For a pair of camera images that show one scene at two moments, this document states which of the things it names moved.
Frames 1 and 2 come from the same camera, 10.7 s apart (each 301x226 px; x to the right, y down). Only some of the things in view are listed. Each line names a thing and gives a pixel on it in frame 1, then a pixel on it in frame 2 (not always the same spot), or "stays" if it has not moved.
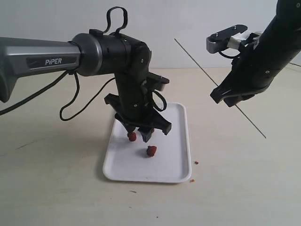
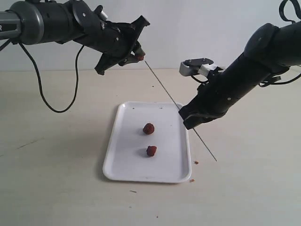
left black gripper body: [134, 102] -> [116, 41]
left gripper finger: [146, 133] -> [138, 50]
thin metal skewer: [217, 84] -> [179, 108]
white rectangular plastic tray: [162, 158] stays
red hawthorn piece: [150, 150] stays
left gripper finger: [130, 129] -> [129, 60]
